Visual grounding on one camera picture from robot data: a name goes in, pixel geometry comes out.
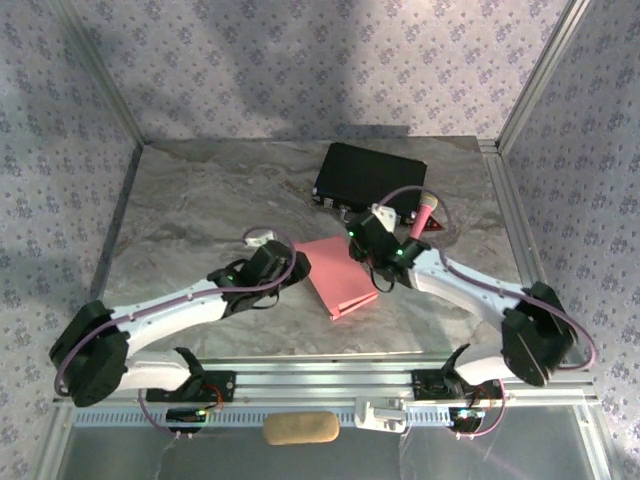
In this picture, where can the pink paper box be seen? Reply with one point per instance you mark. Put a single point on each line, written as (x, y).
(340, 280)

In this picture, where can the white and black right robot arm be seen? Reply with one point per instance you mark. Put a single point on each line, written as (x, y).
(460, 290)

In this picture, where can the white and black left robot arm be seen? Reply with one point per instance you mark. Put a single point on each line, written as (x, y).
(170, 312)

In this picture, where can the pink toy microphone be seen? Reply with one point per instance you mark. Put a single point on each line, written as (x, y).
(424, 215)

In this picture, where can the red triangle card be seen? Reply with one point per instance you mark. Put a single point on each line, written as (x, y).
(436, 226)

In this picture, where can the black briefcase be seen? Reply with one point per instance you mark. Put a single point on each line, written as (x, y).
(370, 175)

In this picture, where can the tan oblong sponge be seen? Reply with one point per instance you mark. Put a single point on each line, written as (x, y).
(300, 428)

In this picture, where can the white plastic clamp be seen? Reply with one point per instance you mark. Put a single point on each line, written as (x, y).
(380, 414)

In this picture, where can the black left controller board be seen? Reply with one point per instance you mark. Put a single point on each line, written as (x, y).
(182, 415)

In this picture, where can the black controller board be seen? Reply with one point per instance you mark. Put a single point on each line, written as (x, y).
(182, 415)
(465, 417)

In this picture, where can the black right controller board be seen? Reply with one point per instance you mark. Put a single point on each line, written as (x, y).
(465, 417)

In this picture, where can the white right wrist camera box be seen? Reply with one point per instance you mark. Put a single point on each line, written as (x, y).
(385, 215)

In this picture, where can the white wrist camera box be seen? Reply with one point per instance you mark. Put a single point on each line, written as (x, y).
(260, 239)
(385, 215)

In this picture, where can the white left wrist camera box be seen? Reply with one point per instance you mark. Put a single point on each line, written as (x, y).
(260, 239)

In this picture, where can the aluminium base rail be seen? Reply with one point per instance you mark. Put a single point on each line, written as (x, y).
(325, 385)

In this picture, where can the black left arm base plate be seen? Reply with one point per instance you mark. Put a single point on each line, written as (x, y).
(225, 385)

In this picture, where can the aluminium side rail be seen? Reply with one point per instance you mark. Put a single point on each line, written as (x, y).
(123, 200)
(507, 200)

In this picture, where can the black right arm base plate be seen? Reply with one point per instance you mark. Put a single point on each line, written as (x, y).
(425, 387)

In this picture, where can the aluminium frame post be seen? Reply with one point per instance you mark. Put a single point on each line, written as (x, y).
(542, 75)
(104, 75)

